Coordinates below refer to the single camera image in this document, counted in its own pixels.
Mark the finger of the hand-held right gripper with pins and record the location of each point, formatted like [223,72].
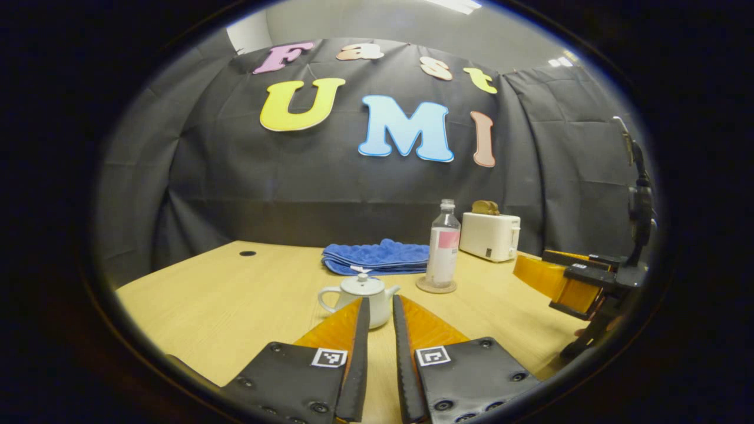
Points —
[548,280]
[574,259]

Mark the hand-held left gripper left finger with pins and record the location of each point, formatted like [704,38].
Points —
[359,353]

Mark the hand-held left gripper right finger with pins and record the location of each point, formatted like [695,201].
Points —
[403,365]

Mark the white ceramic teacup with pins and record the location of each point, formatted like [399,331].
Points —
[380,306]

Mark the round cork coaster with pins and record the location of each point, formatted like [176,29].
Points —
[436,289]

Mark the clear plastic water bottle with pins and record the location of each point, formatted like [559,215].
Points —
[443,247]

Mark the white toaster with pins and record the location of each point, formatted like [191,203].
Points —
[489,235]

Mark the brown bread slice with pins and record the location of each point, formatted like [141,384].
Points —
[478,208]
[492,208]

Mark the folded blue towel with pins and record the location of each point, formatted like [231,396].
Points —
[377,256]

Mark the ceiling light panel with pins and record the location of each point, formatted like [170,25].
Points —
[456,6]

